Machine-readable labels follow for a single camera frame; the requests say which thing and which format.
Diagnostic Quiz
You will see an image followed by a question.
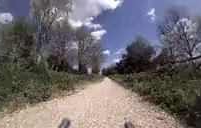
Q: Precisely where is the pale gravel path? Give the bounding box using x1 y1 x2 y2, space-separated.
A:
0 76 189 128

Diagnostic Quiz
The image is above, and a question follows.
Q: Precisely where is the row of trees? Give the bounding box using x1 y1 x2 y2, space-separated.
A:
102 14 201 78
0 0 106 76

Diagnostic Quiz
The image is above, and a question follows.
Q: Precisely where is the robot's own part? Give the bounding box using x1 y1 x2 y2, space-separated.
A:
123 120 136 128
58 118 72 128

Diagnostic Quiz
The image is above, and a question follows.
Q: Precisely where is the green undergrowth strip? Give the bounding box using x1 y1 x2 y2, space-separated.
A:
108 70 201 128
0 63 104 118

